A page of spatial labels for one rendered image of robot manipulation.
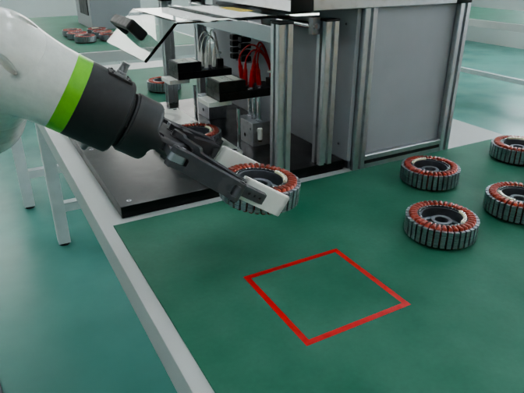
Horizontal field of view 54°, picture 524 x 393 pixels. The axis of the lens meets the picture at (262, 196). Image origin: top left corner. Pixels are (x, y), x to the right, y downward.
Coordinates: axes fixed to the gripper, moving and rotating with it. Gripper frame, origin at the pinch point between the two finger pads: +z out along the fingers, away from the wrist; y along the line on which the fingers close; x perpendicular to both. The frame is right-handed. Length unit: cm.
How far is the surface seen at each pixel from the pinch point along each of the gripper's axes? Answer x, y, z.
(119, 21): -7.9, 31.3, -22.2
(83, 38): 22, 228, -13
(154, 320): 19.0, -10.2, -7.8
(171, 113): 9, 70, 3
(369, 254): 1.5, -4.9, 19.7
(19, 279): 106, 127, -3
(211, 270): 14.0, -1.8, -0.1
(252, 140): 1.2, 41.4, 14.6
